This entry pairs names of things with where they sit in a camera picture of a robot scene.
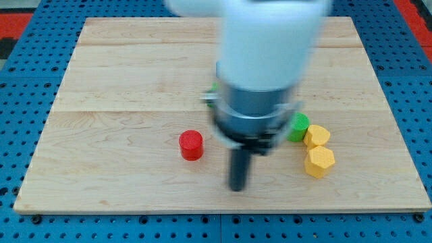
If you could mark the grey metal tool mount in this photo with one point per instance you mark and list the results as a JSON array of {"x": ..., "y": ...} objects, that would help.
[{"x": 255, "y": 120}]

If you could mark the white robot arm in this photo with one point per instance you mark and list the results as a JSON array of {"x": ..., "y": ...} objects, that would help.
[{"x": 264, "y": 49}]

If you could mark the wooden board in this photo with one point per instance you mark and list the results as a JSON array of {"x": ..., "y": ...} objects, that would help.
[{"x": 132, "y": 87}]

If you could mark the red cylinder block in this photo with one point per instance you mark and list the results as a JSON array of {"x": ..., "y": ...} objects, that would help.
[{"x": 191, "y": 145}]

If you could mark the yellow hexagon block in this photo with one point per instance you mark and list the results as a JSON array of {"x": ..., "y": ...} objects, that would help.
[{"x": 319, "y": 161}]

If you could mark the green cylinder block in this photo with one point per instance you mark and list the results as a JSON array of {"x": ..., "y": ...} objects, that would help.
[{"x": 298, "y": 127}]

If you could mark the green star block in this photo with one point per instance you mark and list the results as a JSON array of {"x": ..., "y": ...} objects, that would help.
[{"x": 213, "y": 90}]

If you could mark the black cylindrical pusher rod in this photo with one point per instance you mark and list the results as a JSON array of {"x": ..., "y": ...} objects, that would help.
[{"x": 239, "y": 164}]

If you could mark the yellow heart block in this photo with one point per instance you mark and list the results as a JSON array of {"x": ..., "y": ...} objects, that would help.
[{"x": 316, "y": 136}]

